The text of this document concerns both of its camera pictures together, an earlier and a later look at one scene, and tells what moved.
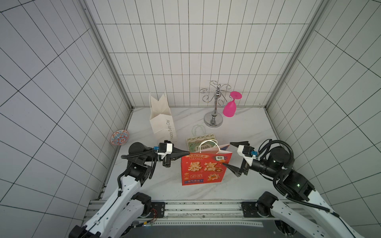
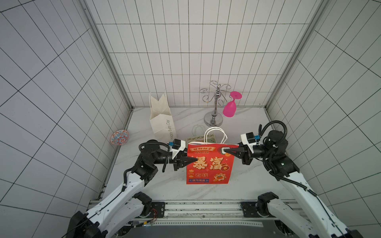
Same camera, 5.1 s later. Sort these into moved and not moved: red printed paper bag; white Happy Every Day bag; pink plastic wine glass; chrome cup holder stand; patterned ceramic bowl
Moved: red printed paper bag
Not moved: patterned ceramic bowl; chrome cup holder stand; pink plastic wine glass; white Happy Every Day bag
